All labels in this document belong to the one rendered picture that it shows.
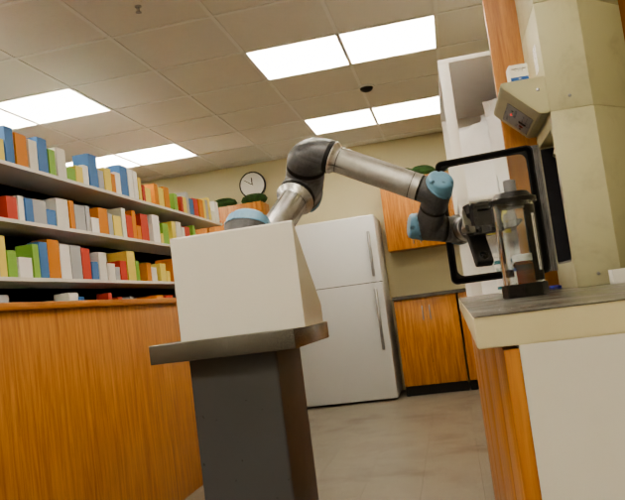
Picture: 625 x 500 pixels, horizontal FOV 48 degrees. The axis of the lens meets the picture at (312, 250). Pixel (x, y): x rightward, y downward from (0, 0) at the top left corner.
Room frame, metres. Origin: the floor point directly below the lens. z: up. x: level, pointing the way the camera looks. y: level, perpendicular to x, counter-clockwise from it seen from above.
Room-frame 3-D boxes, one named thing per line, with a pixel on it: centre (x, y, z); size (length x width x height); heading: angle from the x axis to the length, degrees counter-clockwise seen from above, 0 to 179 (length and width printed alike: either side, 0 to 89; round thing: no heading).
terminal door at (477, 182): (2.21, -0.57, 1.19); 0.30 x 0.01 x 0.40; 70
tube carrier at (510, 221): (1.62, -0.47, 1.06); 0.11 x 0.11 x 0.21
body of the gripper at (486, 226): (1.87, -0.45, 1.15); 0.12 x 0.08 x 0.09; 4
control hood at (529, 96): (2.01, -0.65, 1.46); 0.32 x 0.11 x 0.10; 169
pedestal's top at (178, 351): (1.62, 0.18, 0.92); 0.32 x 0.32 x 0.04; 77
